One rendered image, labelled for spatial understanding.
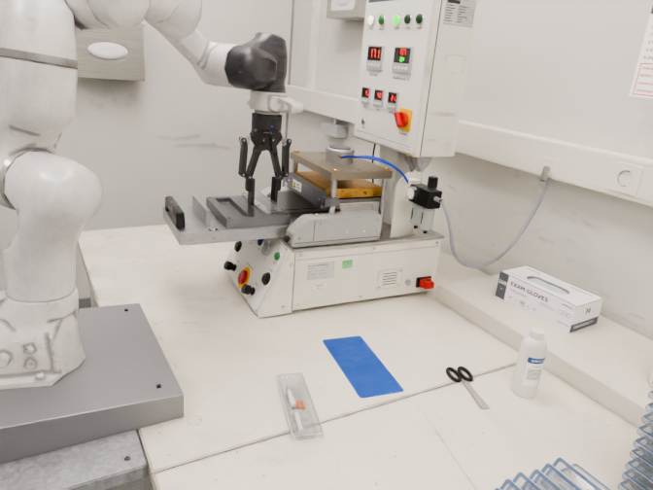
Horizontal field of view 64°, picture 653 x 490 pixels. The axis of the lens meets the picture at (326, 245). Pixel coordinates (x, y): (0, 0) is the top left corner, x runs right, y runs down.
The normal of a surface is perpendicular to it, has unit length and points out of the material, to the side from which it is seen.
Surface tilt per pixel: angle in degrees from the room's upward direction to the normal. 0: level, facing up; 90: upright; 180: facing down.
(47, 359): 89
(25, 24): 74
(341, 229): 90
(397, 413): 0
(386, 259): 90
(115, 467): 0
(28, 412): 4
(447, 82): 90
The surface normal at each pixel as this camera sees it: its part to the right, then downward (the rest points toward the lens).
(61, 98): 0.89, 0.21
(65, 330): 0.98, 0.05
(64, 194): 0.40, 0.17
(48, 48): 0.71, 0.27
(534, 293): -0.83, 0.07
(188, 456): 0.08, -0.94
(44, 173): -0.15, -0.42
